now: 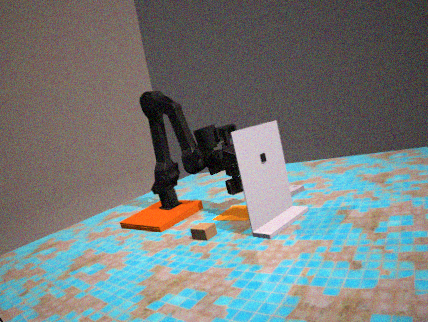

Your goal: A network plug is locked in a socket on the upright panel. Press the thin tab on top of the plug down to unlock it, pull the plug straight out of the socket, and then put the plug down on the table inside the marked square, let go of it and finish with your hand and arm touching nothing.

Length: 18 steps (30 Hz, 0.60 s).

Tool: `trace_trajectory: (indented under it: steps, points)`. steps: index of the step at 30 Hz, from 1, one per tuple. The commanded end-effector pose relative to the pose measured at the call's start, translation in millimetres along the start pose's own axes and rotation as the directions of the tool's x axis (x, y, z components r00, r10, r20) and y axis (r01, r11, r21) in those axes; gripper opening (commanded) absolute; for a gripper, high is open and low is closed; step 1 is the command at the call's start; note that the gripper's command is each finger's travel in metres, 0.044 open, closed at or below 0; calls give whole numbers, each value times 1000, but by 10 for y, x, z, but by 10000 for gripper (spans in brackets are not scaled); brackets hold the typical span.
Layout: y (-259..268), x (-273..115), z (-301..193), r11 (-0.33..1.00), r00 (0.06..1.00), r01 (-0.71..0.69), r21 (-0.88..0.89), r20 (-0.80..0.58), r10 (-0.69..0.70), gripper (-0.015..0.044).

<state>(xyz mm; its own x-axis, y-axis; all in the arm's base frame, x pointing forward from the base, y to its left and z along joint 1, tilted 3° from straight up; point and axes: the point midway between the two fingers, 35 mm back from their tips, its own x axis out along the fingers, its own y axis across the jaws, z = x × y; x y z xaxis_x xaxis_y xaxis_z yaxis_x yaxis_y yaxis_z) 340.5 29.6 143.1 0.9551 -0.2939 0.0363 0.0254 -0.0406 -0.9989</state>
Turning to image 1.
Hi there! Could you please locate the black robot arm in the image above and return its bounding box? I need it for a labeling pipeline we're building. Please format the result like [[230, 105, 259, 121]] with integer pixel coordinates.
[[139, 91, 221, 210]]

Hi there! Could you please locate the orange square mat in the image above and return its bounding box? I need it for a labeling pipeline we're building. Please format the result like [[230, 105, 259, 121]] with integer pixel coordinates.
[[212, 205, 249, 221]]

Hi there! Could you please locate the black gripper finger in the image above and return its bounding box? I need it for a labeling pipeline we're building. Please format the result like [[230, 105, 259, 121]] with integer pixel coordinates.
[[222, 144, 236, 159], [226, 163, 240, 176]]

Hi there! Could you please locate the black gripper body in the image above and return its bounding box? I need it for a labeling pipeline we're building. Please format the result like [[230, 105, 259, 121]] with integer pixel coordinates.
[[211, 123, 244, 195]]

